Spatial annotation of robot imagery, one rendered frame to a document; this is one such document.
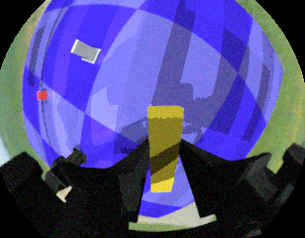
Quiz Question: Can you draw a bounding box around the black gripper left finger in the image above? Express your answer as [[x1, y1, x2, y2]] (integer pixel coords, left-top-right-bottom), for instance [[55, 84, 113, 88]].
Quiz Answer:
[[58, 139, 150, 223]]

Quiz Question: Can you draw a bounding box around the yellow bar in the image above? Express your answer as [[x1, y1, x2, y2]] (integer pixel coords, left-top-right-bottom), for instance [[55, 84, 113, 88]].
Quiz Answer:
[[149, 106, 184, 193]]

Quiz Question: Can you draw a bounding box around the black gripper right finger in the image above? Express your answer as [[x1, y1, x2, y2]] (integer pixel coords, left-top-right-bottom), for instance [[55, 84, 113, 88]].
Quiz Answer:
[[179, 139, 271, 218]]

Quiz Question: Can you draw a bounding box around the red cube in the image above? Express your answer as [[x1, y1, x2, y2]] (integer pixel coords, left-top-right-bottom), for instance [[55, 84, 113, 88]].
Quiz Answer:
[[37, 90, 49, 100]]

